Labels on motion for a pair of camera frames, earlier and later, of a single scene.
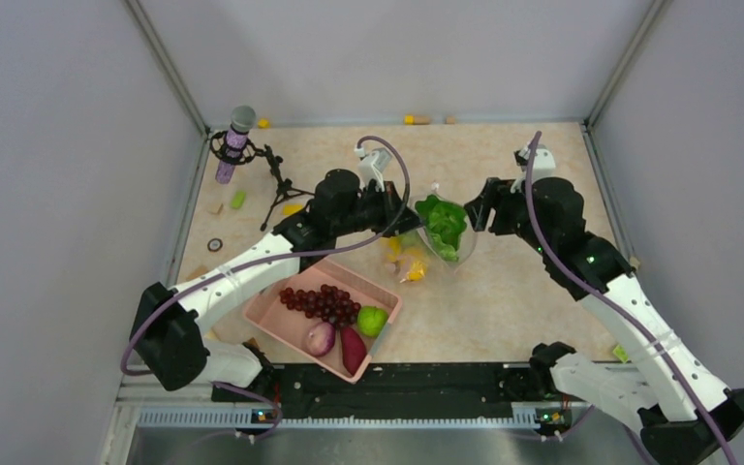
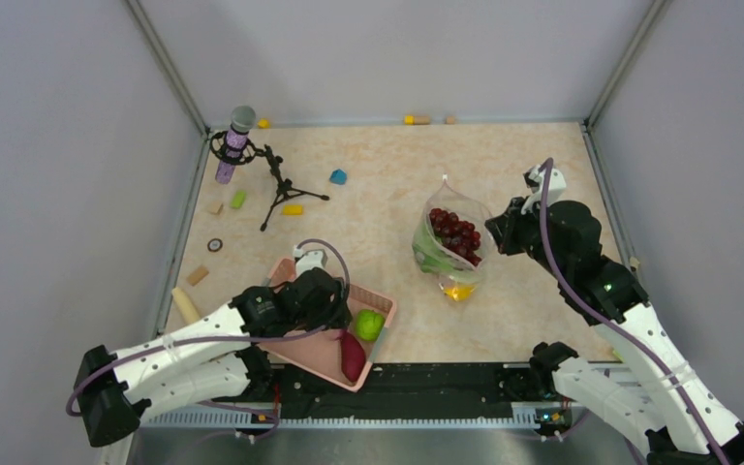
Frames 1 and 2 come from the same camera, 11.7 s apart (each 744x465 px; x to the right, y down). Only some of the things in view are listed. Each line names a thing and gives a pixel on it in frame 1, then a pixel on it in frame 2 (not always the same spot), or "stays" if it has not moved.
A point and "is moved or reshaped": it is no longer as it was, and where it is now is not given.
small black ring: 215,250 stays
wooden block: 201,270 stays
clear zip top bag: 441,245 is moved or reshaped
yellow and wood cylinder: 411,119 stays
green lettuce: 446,223 → 431,256
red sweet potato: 354,350 stays
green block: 237,200 stays
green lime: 371,320 stays
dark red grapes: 329,303 is moved or reshaped
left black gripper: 391,201 → 332,311
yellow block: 291,208 stays
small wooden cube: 215,208 stays
